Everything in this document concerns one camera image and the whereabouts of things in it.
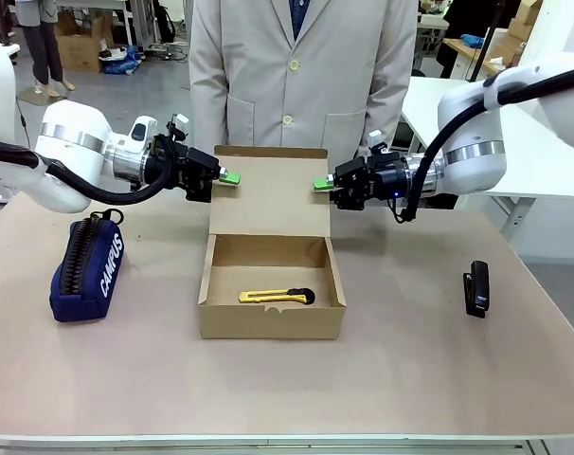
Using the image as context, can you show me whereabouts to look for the black stapler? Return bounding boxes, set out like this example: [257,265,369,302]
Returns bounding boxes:
[461,259,491,319]

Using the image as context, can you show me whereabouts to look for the yellow black utility knife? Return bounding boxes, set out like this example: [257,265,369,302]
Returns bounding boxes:
[238,286,317,307]

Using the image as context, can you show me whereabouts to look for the large white side table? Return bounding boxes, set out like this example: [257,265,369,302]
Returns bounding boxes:
[399,75,574,238]

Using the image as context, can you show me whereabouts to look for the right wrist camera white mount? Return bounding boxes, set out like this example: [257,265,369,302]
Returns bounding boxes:
[368,129,393,157]

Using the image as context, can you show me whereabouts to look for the navy campus pencil case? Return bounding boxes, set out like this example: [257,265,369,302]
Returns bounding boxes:
[48,208,127,324]

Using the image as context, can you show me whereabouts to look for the black sleeved right arm cable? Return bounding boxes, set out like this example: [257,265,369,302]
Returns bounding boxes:
[391,64,574,225]

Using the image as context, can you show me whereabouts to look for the black sleeved arm cable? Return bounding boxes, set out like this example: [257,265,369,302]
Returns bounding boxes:
[0,136,175,208]
[391,64,574,225]

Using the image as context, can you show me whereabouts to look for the blue plastic bag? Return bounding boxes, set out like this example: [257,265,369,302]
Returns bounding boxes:
[100,45,142,76]

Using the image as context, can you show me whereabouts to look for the black slanted pole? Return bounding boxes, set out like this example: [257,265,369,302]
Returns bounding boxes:
[466,0,506,82]

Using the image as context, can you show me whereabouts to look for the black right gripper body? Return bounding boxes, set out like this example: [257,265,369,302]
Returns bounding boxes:
[332,152,409,211]

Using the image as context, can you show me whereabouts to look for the black sleeved left arm cable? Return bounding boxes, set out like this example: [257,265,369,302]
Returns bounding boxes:
[0,136,175,208]

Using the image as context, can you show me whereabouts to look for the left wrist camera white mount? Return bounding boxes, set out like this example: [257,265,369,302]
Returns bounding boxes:
[165,112,190,144]

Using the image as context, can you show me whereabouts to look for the brown cardboard box with lid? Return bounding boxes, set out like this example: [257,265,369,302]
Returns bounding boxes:
[196,144,348,340]

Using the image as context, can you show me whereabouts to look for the bystander in grey trousers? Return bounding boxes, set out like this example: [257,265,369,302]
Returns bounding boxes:
[15,0,76,99]

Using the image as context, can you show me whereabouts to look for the open cardboard box on floor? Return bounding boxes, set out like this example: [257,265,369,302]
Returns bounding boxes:
[54,12,106,74]

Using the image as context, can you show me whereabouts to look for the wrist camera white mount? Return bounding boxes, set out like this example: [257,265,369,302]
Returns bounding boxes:
[165,112,190,144]
[368,129,393,157]

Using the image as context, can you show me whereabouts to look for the person in black clothes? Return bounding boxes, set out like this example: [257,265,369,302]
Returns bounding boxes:
[435,0,495,80]

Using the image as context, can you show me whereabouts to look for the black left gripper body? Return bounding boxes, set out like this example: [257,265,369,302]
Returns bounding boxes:
[146,134,222,205]

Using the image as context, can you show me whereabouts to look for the wooden workbench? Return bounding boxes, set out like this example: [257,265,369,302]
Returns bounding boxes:
[440,37,514,80]

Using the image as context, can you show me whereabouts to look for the person in beige coat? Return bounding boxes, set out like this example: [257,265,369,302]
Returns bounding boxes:
[188,0,419,161]

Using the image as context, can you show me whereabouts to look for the stacked cardboard boxes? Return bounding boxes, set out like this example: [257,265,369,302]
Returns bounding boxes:
[503,0,545,43]

